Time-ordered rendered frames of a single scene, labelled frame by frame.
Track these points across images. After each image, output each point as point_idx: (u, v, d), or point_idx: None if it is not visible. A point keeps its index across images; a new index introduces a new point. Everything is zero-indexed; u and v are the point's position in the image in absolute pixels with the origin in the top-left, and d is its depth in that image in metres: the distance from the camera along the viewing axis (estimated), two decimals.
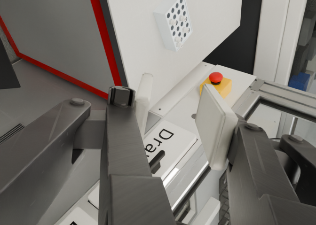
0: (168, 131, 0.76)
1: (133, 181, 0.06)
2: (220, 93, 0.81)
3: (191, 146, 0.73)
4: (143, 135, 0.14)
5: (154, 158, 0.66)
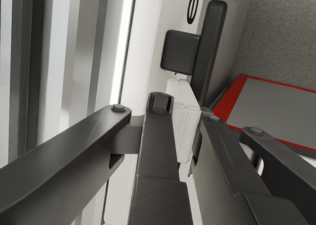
0: None
1: (158, 183, 0.06)
2: None
3: (109, 194, 0.22)
4: (178, 139, 0.14)
5: (213, 68, 0.20)
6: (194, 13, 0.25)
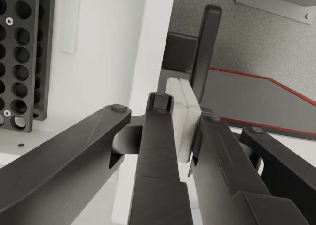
0: None
1: (158, 183, 0.06)
2: None
3: (118, 194, 0.22)
4: (178, 139, 0.14)
5: (207, 65, 0.22)
6: None
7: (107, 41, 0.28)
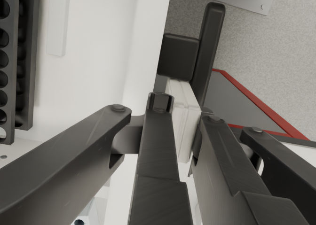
0: None
1: (158, 183, 0.06)
2: None
3: (109, 215, 0.20)
4: (178, 139, 0.14)
5: (209, 71, 0.20)
6: None
7: (99, 42, 0.25)
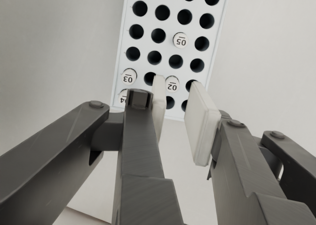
0: None
1: (145, 182, 0.06)
2: None
3: None
4: (159, 136, 0.14)
5: None
6: None
7: None
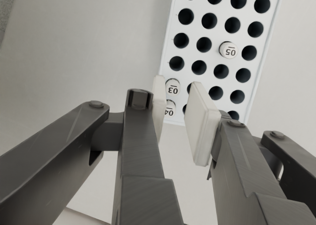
0: None
1: (145, 182, 0.06)
2: None
3: None
4: (159, 136, 0.14)
5: None
6: None
7: None
